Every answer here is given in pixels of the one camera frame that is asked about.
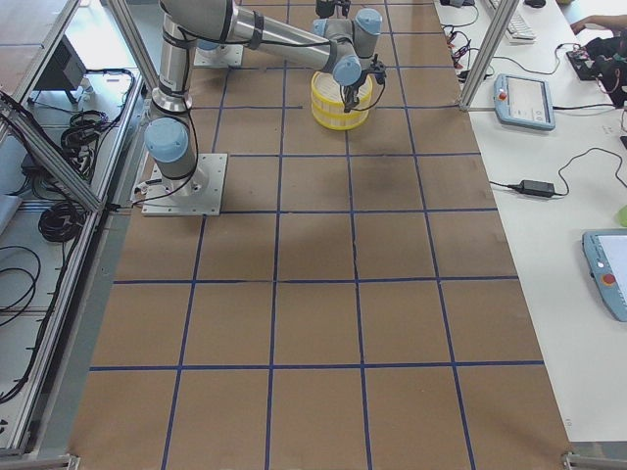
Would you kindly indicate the aluminium frame post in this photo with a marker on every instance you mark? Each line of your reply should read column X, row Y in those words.
column 492, row 38

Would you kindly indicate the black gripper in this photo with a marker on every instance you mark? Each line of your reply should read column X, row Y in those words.
column 351, row 91

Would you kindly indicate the teach pendant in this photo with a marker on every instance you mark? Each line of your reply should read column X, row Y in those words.
column 524, row 102
column 605, row 252

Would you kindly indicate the grey control box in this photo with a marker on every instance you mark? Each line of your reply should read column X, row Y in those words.
column 64, row 71

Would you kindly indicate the teach pendant lower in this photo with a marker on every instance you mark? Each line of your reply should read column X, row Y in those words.
column 605, row 252

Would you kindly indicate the aluminium frame rail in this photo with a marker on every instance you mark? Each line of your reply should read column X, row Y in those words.
column 36, row 142

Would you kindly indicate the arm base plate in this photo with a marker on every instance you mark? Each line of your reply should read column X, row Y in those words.
column 218, row 56
column 201, row 195

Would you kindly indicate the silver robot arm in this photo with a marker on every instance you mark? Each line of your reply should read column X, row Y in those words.
column 343, row 48

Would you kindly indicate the white keyboard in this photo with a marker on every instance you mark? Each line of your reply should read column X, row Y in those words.
column 519, row 31

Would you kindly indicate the black electronics board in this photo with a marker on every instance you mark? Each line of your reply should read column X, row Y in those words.
column 604, row 63

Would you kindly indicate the yellow steamer basket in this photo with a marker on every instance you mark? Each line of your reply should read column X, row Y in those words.
column 327, row 94

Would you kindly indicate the black power brick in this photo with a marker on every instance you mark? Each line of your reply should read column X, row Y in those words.
column 534, row 188

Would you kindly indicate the teach pendant upper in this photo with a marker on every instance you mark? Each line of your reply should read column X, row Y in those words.
column 524, row 102

